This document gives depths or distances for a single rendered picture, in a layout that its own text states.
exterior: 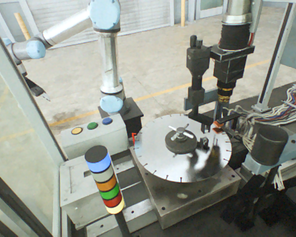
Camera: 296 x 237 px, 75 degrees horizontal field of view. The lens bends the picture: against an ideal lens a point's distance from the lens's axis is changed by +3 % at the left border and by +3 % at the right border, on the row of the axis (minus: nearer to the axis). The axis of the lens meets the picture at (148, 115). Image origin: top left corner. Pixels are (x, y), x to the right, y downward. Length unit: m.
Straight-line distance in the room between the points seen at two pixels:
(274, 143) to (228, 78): 0.23
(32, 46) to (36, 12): 5.35
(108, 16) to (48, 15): 5.52
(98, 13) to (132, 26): 5.86
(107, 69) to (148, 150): 0.46
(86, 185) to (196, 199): 0.36
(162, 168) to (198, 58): 0.34
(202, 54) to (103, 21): 0.44
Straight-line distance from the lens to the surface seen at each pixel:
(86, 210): 0.73
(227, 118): 0.76
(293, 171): 0.89
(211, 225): 0.75
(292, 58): 0.57
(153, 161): 0.63
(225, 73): 0.61
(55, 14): 6.34
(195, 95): 0.62
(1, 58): 0.65
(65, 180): 0.73
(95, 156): 0.39
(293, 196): 0.79
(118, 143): 0.93
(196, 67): 0.57
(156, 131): 0.73
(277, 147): 0.50
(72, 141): 0.87
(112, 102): 0.99
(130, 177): 0.85
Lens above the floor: 1.43
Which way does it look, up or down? 36 degrees down
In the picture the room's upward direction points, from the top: 7 degrees counter-clockwise
